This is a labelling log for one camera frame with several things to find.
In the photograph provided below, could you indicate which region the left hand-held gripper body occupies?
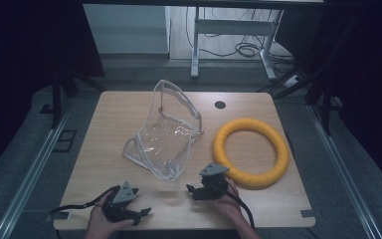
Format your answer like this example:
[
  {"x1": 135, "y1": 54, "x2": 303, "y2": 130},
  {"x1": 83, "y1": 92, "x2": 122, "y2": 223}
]
[{"x1": 100, "y1": 180, "x2": 140, "y2": 223}]

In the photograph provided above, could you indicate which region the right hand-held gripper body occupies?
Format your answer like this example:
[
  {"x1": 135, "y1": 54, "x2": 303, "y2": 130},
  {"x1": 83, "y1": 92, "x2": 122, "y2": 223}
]
[{"x1": 198, "y1": 161, "x2": 231, "y2": 201}]

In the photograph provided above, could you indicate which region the person's right hand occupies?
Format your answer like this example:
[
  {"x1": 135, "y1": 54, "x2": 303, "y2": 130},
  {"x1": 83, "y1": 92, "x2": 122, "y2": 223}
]
[{"x1": 206, "y1": 177, "x2": 249, "y2": 230}]

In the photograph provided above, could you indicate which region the person's left hand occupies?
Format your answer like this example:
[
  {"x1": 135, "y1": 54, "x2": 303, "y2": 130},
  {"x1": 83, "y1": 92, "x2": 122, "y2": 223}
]
[{"x1": 85, "y1": 193, "x2": 136, "y2": 239}]

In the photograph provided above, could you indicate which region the clear plastic zipper bag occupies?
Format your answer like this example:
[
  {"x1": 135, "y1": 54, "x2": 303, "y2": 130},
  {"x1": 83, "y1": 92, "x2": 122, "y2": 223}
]
[{"x1": 122, "y1": 79, "x2": 204, "y2": 182}]

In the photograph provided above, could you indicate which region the wooden table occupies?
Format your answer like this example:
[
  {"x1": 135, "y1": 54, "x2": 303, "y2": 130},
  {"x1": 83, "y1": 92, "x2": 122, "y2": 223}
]
[{"x1": 53, "y1": 91, "x2": 316, "y2": 231}]

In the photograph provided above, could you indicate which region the black floor tape square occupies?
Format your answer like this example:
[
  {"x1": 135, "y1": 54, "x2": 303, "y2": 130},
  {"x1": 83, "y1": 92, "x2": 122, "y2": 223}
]
[{"x1": 53, "y1": 128, "x2": 78, "y2": 153}]

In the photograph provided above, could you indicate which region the black metal stand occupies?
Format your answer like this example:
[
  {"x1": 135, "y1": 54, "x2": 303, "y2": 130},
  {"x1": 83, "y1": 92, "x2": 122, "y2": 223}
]
[
  {"x1": 39, "y1": 63, "x2": 107, "y2": 130},
  {"x1": 258, "y1": 13, "x2": 362, "y2": 136}
]

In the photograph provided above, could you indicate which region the white power strip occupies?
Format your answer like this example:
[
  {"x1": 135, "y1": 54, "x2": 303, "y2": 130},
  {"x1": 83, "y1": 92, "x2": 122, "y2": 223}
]
[{"x1": 283, "y1": 74, "x2": 302, "y2": 89}]

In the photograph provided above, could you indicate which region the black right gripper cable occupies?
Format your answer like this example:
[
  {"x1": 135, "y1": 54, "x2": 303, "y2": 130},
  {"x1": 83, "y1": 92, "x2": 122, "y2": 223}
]
[{"x1": 212, "y1": 182, "x2": 257, "y2": 231}]

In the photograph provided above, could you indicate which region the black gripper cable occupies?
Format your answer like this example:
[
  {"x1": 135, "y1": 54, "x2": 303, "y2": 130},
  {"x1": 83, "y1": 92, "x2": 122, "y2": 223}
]
[
  {"x1": 212, "y1": 182, "x2": 257, "y2": 231},
  {"x1": 48, "y1": 184, "x2": 121, "y2": 215}
]

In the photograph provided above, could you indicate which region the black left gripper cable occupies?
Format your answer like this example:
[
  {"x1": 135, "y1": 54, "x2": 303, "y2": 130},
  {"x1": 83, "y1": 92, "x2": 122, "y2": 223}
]
[{"x1": 48, "y1": 184, "x2": 121, "y2": 215}]

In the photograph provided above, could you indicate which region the yellow foam ring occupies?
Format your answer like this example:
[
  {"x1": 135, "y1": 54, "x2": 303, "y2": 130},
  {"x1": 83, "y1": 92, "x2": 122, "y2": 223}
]
[{"x1": 212, "y1": 118, "x2": 290, "y2": 191}]

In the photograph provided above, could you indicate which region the metal floor rail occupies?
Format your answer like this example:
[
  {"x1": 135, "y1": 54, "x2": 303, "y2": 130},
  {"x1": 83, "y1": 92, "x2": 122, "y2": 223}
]
[
  {"x1": 0, "y1": 99, "x2": 76, "y2": 239},
  {"x1": 305, "y1": 105, "x2": 382, "y2": 239}
]

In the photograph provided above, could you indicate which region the tangle of black floor cables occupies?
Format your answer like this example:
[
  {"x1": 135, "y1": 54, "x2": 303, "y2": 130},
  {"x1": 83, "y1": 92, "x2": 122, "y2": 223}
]
[{"x1": 185, "y1": 7, "x2": 296, "y2": 68}]

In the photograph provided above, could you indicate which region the white metal desk frame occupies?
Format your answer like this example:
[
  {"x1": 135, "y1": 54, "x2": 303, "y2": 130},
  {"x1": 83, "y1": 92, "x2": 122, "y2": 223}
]
[{"x1": 190, "y1": 6, "x2": 285, "y2": 82}]

